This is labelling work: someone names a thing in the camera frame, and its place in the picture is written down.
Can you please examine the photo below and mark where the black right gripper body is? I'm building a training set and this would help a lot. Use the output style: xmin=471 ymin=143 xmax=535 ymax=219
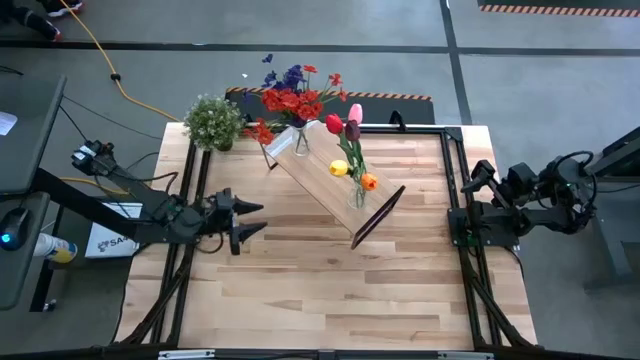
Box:
xmin=469 ymin=158 xmax=505 ymax=209

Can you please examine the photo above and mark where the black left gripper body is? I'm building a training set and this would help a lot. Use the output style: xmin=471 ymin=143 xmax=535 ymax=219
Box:
xmin=207 ymin=187 xmax=245 ymax=257

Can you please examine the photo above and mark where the clear glass vase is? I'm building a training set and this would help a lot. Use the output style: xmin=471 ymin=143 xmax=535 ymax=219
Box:
xmin=346 ymin=180 xmax=368 ymax=211
xmin=291 ymin=123 xmax=312 ymax=158

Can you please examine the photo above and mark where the yellow artificial tulip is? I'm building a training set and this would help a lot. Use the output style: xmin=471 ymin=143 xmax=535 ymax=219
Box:
xmin=328 ymin=159 xmax=362 ymax=196

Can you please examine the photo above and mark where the orange artificial tulip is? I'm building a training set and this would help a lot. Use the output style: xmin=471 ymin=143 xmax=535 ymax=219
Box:
xmin=357 ymin=172 xmax=380 ymax=199

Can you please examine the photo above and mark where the large red flower bunch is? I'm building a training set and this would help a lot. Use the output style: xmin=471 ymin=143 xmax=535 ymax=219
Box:
xmin=242 ymin=87 xmax=326 ymax=148

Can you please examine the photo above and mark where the red artificial tulip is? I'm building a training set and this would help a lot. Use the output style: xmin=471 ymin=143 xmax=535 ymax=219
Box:
xmin=324 ymin=113 xmax=362 ymax=196

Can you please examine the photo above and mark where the dark maroon artificial tulip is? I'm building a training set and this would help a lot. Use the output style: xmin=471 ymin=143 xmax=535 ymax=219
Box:
xmin=344 ymin=120 xmax=365 ymax=196

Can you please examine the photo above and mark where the potted green plant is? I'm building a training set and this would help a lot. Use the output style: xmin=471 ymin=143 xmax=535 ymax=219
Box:
xmin=182 ymin=93 xmax=247 ymax=153

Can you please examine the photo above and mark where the black mat with hazard stripe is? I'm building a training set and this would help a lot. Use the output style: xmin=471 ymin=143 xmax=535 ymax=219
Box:
xmin=224 ymin=86 xmax=436 ymax=126
xmin=477 ymin=0 xmax=640 ymax=19

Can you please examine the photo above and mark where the white printed box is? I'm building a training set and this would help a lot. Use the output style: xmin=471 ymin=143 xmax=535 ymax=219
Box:
xmin=84 ymin=202 xmax=146 ymax=260

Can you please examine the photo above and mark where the dark grey metal cart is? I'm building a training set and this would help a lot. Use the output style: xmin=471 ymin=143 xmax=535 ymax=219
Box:
xmin=584 ymin=127 xmax=640 ymax=291

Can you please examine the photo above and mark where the white and yellow bottle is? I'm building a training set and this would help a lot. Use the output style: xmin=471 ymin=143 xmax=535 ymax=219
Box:
xmin=33 ymin=232 xmax=79 ymax=265

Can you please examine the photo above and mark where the grey office desk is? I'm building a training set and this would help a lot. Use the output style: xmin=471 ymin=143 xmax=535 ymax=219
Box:
xmin=0 ymin=73 xmax=69 ymax=312

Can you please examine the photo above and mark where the black computer mouse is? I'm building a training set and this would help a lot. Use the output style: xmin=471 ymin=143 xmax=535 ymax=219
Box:
xmin=0 ymin=207 xmax=31 ymax=251

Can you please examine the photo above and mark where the white paper sheet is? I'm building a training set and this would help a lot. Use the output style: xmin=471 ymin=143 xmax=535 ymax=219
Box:
xmin=0 ymin=111 xmax=19 ymax=137

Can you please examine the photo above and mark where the person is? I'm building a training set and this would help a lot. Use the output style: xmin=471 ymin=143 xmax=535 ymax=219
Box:
xmin=0 ymin=0 xmax=85 ymax=43

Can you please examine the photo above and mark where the wooden shelf black metal frame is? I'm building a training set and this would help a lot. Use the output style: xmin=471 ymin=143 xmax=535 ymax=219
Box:
xmin=259 ymin=111 xmax=406 ymax=250

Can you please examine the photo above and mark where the thin black floor cable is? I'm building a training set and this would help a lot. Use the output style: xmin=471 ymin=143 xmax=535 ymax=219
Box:
xmin=58 ymin=94 xmax=162 ymax=177

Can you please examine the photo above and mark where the yellow extension cable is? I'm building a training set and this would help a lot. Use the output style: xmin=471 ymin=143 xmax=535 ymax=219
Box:
xmin=59 ymin=0 xmax=182 ymax=196

